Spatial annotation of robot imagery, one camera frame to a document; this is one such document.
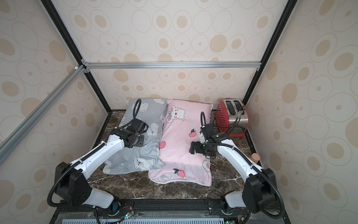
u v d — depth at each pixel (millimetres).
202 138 757
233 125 924
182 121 986
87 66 901
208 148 612
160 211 730
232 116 936
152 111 1027
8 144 512
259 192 411
